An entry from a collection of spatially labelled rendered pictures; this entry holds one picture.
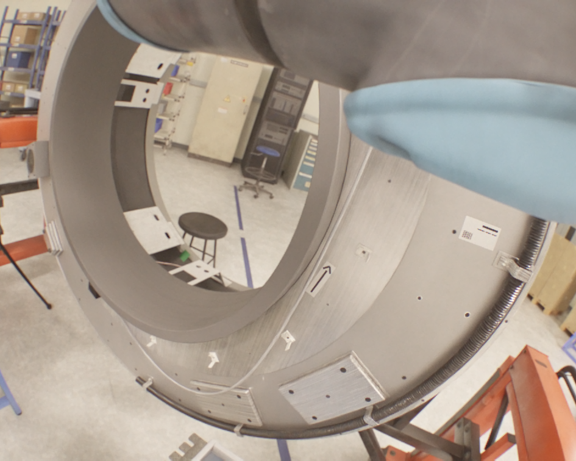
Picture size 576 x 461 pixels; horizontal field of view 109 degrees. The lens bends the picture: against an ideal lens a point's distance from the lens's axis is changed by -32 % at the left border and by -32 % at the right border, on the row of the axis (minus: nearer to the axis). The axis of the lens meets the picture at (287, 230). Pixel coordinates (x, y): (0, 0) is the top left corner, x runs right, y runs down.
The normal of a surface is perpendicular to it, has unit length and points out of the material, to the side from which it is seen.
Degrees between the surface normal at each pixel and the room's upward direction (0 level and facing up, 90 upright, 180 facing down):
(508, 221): 90
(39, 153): 68
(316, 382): 90
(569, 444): 0
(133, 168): 61
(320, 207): 90
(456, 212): 90
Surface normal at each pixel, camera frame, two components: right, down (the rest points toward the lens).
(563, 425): 0.33, -0.87
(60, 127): 0.89, 0.29
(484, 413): -0.43, 0.21
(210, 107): 0.20, 0.44
